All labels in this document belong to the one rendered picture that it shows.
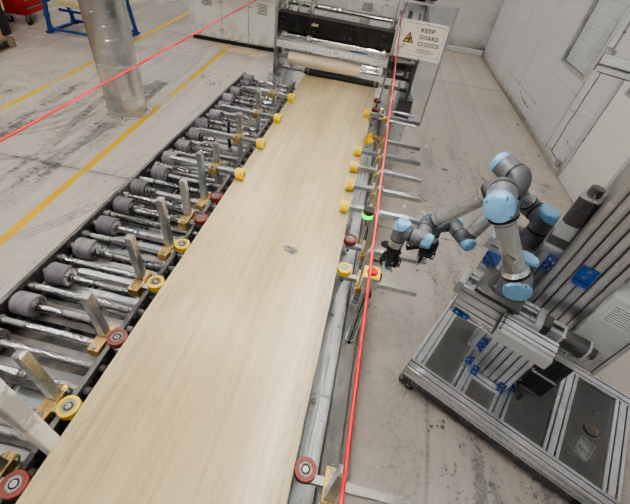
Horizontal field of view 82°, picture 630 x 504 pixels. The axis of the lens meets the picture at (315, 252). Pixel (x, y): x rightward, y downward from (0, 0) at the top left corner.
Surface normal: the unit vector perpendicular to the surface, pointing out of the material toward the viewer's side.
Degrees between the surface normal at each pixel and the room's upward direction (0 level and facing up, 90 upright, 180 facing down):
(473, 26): 90
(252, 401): 0
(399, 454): 0
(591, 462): 0
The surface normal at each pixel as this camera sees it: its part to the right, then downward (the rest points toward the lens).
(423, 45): -0.20, 0.67
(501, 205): -0.51, 0.47
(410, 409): 0.12, -0.71
